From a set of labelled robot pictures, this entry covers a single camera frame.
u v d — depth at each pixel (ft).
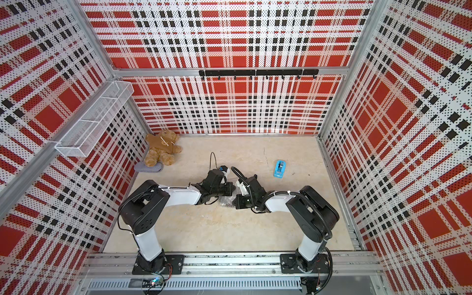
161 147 3.49
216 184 2.47
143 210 1.59
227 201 2.91
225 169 2.88
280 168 3.32
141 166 3.38
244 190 2.75
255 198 2.37
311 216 1.52
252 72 2.89
